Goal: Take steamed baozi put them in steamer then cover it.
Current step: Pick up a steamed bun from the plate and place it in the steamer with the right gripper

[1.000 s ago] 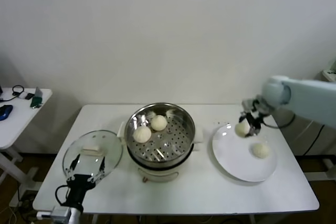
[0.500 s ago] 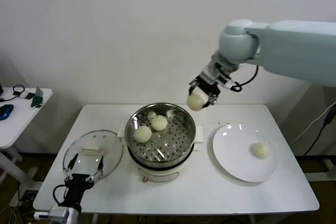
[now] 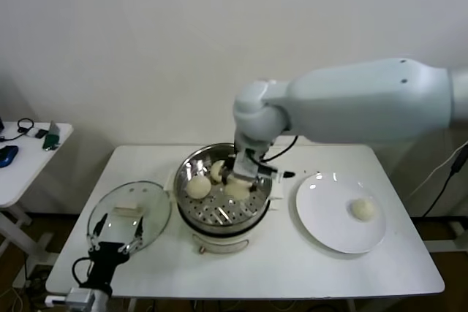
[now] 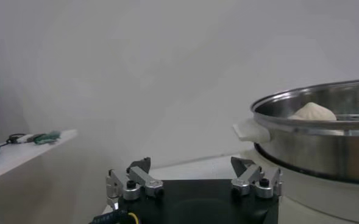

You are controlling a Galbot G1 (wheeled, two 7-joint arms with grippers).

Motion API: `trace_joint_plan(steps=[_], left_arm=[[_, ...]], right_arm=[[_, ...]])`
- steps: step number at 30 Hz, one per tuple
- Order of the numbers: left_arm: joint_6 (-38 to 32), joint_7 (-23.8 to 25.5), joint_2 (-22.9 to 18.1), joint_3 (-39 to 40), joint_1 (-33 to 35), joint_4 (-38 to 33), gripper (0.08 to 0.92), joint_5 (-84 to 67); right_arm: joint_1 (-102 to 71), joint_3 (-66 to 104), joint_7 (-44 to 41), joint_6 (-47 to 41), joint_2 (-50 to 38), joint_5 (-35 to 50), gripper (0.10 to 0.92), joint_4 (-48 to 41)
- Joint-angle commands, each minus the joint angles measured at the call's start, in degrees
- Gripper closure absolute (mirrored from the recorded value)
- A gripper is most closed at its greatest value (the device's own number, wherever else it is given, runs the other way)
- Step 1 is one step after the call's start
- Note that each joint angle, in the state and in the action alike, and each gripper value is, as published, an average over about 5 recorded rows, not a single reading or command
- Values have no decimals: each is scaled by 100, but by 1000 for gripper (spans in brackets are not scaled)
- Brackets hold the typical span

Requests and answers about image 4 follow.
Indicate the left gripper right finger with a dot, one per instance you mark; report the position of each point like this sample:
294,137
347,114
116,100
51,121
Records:
249,178

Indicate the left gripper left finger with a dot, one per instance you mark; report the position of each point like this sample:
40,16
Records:
145,181

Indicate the white steamed baozi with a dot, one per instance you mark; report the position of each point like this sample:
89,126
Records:
313,112

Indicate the stainless steel steamer basket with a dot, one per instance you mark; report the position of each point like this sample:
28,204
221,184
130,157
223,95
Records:
319,152

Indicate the white electric pot base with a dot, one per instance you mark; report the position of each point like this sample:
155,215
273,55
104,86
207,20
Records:
319,201

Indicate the small black device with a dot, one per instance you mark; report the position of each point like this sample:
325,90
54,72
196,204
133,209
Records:
36,137

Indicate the white side table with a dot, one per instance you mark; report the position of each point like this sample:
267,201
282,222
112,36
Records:
20,155

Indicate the small white device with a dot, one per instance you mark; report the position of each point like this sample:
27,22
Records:
23,138

